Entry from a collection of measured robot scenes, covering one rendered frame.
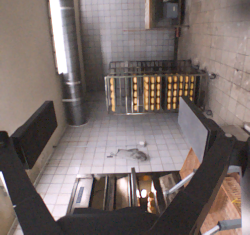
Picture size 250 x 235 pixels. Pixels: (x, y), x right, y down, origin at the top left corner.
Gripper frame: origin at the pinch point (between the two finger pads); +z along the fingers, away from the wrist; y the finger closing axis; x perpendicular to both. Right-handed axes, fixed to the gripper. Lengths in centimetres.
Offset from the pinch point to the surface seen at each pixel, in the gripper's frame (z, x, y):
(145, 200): 154, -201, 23
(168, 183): 141, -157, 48
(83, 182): 149, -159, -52
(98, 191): 134, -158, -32
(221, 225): 46, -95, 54
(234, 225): 45, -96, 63
